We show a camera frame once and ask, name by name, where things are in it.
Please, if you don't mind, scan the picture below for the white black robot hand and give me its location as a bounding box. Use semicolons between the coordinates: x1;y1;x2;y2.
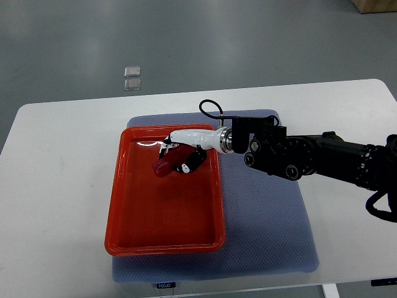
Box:
159;129;230;174

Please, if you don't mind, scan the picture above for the red pepper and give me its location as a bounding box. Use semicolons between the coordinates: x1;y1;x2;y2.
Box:
153;144;195;178

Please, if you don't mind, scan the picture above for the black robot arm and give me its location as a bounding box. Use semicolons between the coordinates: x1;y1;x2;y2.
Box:
153;109;396;222

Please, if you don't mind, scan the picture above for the red plastic tray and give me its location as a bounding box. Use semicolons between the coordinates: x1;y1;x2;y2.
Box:
104;124;226;256

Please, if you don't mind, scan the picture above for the lower metal floor plate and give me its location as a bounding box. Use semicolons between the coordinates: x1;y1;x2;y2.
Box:
124;78;141;91

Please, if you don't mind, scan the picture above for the metal floor plate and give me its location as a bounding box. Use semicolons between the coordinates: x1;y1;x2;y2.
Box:
124;66;141;78
124;78;141;91

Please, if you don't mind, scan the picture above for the upper metal floor plate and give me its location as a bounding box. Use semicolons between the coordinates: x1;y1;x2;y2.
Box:
124;66;141;78

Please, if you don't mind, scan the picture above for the blue-grey mesh mat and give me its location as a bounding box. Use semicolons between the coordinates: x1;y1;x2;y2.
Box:
111;108;320;284

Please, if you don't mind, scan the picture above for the white table leg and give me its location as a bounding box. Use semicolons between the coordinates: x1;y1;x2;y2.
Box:
321;284;340;298

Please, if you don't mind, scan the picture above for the cardboard box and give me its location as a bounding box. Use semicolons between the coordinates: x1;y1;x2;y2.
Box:
351;0;397;14

